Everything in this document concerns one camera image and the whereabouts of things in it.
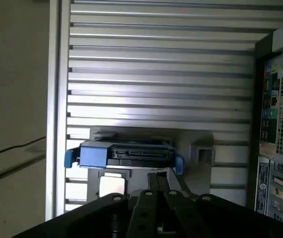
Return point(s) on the grey parts rack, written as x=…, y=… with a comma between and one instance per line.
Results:
x=190, y=138

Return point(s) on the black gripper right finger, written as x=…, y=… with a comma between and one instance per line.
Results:
x=178, y=210

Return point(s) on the silver CPU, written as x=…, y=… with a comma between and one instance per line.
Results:
x=112, y=184

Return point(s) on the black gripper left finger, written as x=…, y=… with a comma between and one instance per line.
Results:
x=146, y=208

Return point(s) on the hard disk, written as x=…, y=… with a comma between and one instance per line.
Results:
x=93, y=156

